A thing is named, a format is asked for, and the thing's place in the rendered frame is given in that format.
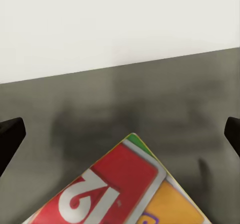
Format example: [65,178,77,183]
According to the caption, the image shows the board game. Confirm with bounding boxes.
[21,132,212,224]

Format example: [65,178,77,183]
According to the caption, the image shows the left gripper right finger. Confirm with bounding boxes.
[224,117,240,157]

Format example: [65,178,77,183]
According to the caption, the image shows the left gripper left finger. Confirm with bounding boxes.
[0,117,26,177]

